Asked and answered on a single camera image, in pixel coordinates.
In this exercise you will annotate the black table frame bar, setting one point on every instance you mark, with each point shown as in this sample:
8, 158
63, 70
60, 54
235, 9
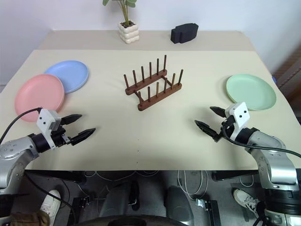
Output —
56, 176
232, 175

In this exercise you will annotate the green leafy plant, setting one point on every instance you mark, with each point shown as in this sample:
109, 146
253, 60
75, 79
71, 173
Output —
125, 9

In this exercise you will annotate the red plastic plate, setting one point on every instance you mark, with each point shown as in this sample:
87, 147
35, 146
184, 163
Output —
37, 94

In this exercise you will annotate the cream bubble plant pot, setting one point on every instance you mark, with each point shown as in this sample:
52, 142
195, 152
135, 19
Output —
129, 34

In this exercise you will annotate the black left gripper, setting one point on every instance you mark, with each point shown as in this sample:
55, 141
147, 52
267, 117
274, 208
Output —
60, 137

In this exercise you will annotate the black foam block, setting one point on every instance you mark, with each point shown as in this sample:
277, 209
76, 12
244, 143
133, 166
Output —
184, 33

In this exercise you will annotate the metal bracket on black base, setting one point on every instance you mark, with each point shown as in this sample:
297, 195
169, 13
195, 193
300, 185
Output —
208, 209

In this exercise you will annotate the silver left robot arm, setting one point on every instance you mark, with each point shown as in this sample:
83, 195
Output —
14, 153

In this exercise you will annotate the green plastic plate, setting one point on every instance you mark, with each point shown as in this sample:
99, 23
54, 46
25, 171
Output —
251, 90

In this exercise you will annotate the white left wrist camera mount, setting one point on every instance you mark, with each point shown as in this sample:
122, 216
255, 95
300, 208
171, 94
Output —
44, 120

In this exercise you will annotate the wooden dish rack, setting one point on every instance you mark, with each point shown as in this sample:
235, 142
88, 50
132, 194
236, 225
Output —
150, 100

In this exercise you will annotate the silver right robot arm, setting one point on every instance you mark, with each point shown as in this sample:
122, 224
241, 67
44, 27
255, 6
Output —
275, 164

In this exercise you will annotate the white sneaker with dark laces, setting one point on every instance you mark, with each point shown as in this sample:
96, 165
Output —
245, 200

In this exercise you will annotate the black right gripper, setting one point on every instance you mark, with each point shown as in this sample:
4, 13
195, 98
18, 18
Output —
227, 123

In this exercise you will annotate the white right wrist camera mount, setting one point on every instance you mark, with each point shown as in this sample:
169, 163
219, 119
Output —
241, 115

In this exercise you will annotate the small black metal bracket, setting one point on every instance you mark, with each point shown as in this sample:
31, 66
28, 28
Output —
82, 203

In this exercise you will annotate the grey rounded robot shape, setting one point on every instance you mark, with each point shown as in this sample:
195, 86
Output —
117, 200

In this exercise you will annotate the brown wooden furniture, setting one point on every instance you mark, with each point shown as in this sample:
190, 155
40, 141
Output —
291, 73

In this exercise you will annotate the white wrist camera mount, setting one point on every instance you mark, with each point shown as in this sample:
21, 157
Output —
241, 115
44, 120

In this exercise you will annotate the blue plastic plate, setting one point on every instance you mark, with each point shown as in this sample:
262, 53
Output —
70, 73

